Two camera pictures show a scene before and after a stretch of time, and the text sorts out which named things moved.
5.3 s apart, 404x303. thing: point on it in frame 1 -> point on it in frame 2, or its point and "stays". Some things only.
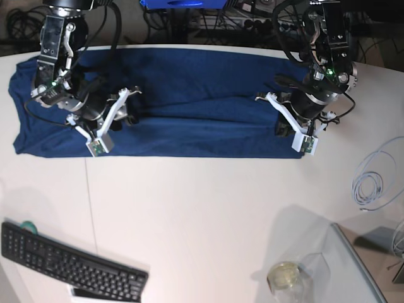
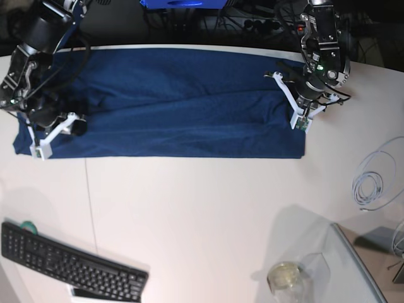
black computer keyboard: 82,270 stays
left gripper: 95,106 -> 57,115
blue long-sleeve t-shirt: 192,102 stays
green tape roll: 28,225 stays
